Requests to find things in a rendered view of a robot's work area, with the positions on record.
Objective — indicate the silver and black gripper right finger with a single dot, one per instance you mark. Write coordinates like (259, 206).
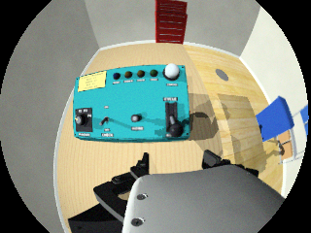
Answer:
(211, 160)

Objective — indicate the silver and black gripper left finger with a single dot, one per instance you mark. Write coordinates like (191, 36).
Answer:
(107, 193)

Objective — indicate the teal control console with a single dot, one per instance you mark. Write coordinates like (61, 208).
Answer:
(133, 106)

